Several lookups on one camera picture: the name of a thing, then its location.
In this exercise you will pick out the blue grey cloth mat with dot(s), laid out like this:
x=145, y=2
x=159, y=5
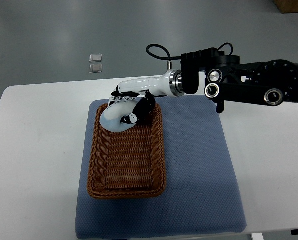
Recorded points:
x=201, y=195

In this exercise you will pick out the brown wicker basket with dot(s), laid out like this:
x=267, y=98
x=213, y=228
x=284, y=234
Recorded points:
x=130, y=164

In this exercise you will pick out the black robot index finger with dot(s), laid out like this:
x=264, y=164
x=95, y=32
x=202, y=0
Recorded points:
x=129, y=98

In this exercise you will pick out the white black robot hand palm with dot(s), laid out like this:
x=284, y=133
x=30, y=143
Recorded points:
x=168, y=84

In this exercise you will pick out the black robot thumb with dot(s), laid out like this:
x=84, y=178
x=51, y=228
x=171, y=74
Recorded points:
x=141, y=110

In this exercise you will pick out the brown cardboard box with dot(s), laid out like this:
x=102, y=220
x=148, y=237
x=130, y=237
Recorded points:
x=287, y=6

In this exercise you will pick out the light blue plush toy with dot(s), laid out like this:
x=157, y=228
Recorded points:
x=111, y=117

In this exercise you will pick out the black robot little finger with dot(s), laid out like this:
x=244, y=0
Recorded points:
x=110, y=102

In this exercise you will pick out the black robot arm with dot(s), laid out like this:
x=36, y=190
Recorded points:
x=226, y=79

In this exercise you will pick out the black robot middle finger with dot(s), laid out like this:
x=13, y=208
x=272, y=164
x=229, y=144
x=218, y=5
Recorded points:
x=119, y=99

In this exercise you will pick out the upper metal floor plate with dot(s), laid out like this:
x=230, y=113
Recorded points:
x=97, y=57

